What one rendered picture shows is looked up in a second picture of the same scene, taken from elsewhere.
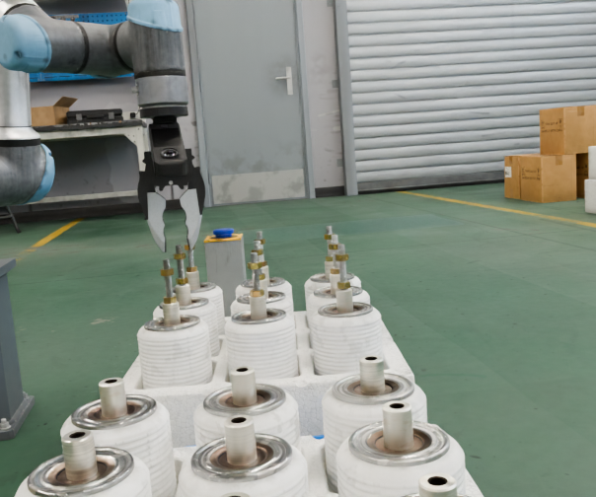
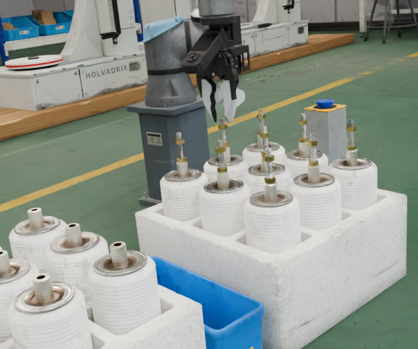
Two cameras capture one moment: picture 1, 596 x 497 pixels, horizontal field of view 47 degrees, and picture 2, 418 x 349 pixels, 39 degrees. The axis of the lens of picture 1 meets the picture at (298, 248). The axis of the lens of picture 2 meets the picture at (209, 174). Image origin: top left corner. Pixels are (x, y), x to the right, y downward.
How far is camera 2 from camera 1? 0.77 m
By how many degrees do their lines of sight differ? 50
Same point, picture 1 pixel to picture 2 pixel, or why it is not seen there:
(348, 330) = (252, 216)
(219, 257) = (313, 124)
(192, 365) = (180, 207)
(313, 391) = (221, 251)
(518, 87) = not seen: outside the picture
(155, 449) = (36, 252)
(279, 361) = (219, 222)
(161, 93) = (204, 8)
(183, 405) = (162, 230)
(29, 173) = not seen: hidden behind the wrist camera
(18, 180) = not seen: hidden behind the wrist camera
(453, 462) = (36, 320)
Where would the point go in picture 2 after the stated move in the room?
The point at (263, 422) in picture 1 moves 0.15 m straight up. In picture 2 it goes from (57, 259) to (39, 161)
